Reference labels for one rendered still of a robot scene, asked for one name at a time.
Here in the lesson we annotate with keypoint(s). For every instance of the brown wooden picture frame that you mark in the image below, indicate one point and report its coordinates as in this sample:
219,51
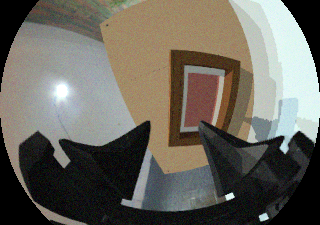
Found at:
202,87

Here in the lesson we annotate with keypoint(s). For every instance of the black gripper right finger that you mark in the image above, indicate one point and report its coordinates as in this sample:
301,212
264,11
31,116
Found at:
230,158

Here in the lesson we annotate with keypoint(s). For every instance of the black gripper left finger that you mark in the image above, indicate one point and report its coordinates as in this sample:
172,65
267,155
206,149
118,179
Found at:
119,162

